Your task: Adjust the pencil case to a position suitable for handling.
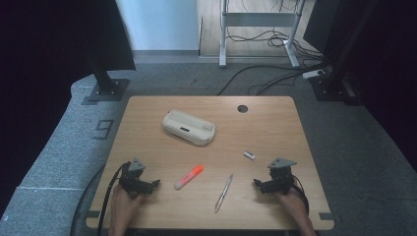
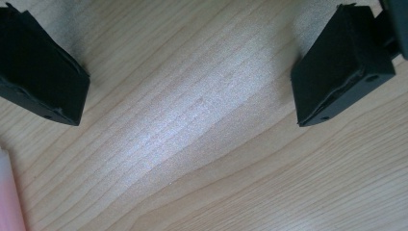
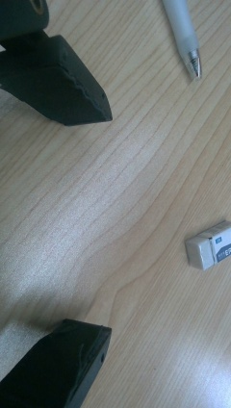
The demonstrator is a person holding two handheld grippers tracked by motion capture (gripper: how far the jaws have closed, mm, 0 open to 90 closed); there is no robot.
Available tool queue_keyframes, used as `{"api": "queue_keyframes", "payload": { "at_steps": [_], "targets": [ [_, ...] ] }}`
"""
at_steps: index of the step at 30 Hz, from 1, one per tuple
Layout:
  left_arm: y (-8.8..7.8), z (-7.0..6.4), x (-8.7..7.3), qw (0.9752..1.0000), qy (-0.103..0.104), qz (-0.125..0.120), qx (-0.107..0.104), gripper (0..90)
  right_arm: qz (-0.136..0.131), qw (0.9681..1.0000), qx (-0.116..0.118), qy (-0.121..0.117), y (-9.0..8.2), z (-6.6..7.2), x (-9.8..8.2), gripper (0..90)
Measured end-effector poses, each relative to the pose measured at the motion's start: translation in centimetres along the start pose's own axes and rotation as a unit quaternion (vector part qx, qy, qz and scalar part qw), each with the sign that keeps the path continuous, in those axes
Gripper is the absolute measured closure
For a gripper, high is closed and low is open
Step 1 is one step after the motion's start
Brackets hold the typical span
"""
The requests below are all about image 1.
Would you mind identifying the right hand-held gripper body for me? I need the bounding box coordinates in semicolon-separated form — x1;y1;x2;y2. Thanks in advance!
267;157;298;195

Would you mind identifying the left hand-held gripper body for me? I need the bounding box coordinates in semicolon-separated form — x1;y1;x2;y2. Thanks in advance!
118;157;152;199

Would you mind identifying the orange highlighter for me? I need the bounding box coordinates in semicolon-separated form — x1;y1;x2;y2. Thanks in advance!
173;164;205;191

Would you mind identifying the silver pen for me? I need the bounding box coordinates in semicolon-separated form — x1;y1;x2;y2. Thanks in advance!
214;173;234;214

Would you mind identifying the beige pencil case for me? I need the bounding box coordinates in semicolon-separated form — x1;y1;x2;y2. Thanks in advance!
161;109;217;148

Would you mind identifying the person's left hand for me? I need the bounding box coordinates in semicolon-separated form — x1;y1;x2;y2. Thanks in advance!
110;183;146;227

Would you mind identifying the person's right hand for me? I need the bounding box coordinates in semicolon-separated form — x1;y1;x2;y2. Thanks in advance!
274;189;310;224

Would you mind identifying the white power strip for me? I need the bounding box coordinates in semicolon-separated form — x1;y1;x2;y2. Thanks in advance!
301;69;327;80

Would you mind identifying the dark curtain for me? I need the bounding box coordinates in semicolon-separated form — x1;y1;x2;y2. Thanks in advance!
303;0;417;165
0;0;138;210

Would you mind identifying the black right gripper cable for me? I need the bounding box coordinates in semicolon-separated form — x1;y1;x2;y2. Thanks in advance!
290;174;311;214

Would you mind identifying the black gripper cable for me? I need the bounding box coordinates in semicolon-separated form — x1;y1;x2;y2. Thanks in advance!
290;174;311;214
96;161;130;236

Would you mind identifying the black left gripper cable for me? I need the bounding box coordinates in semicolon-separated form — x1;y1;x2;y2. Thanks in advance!
96;161;130;236

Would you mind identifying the black stand with base plate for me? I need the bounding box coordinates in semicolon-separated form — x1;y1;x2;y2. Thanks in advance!
309;0;363;106
86;48;131;102

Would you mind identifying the long black floor cable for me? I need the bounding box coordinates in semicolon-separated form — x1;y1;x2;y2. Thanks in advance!
215;64;328;96

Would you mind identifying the tangle of black floor cables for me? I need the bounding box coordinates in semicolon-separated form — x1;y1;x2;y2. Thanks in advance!
226;29;324;60

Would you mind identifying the white metal desk frame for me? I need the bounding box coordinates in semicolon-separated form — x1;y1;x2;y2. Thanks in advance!
218;0;308;69

